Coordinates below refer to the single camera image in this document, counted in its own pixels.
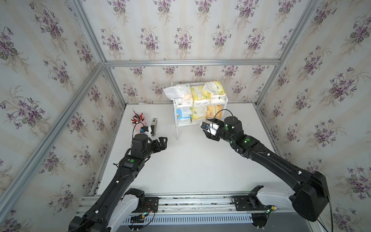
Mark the orange tissue pack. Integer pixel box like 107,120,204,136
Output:
206,104,223,119

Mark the pale yellow tissue pack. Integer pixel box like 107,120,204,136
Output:
190,106,207,121

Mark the blue tissue pack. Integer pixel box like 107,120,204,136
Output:
176,108,192,124

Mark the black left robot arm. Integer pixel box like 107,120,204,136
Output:
68,133,168,232

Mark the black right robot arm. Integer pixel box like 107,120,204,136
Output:
200,116,330,222

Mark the white green tissue pack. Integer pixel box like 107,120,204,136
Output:
163,84,193,107

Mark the pink metal pen bucket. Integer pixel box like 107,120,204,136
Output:
131,114,148,133

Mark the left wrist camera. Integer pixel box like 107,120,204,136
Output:
140,126,152,137

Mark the white wire shelf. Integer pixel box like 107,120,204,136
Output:
172,81,228,139

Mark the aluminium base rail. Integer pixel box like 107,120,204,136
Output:
78,192,314,227

